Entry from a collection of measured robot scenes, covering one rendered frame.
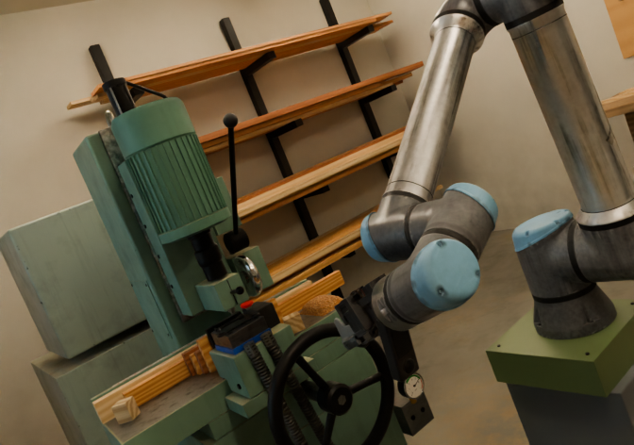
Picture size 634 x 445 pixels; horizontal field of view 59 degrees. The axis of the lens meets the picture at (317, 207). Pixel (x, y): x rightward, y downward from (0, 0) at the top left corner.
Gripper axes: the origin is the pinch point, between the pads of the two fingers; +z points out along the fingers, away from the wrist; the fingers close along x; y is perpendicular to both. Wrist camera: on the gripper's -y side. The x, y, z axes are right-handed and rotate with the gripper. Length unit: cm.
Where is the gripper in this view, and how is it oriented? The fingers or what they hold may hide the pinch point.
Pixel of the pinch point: (350, 343)
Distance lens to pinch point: 108.7
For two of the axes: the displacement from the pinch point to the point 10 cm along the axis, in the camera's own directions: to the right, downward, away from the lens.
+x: -7.7, 3.7, -5.2
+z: -3.6, 4.2, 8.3
